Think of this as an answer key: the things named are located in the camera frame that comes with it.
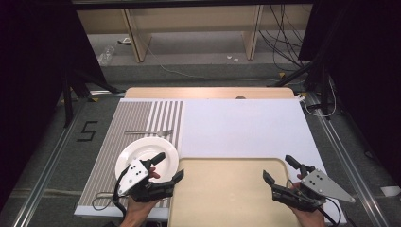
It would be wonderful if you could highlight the beige tray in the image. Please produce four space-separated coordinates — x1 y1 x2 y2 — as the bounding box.
167 156 302 227

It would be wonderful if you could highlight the white plate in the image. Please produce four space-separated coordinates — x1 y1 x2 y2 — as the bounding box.
114 136 180 193

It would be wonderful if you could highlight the bundle of black cables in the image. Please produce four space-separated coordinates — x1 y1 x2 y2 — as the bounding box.
258 4 311 72

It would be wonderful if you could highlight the grey striped placemat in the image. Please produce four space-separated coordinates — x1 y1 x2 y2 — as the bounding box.
78 100 184 209

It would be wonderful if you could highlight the light wooden shelf unit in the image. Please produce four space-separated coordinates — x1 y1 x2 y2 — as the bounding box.
77 4 313 63

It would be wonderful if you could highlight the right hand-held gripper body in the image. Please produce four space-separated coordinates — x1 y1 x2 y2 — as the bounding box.
271 164 357 213

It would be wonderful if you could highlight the person's left hand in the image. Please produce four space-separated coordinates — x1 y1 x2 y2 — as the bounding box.
123 167 161 221

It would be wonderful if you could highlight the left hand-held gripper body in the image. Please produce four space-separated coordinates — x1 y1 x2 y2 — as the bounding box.
117 159 175 202

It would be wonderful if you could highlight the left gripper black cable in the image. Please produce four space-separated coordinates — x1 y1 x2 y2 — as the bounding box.
92 166 129 218

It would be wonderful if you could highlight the thin white cable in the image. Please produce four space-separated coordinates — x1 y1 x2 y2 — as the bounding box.
296 79 339 118

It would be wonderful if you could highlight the person's right hand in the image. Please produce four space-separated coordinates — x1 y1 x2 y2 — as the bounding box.
288 174 326 227

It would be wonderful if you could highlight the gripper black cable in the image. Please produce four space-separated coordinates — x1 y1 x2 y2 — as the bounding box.
92 166 129 218
316 197 343 227

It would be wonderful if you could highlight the silver fork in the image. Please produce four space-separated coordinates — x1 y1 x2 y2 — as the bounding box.
124 129 174 138

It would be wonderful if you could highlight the black metal stand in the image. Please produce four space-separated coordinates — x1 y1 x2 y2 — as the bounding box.
61 69 126 129
268 56 332 116

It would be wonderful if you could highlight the black curtain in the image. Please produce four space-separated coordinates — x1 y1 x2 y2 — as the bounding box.
297 0 401 187
0 0 107 212

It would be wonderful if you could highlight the white tape strip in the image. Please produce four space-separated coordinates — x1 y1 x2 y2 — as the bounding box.
380 185 401 197

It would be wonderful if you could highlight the clear plastic bag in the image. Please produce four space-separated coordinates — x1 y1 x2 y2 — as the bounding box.
97 45 115 65

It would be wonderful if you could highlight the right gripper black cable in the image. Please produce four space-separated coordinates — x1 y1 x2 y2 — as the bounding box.
316 197 343 227

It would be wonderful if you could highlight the metal floor rail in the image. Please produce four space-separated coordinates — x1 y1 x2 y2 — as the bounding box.
306 93 392 227
12 94 86 227

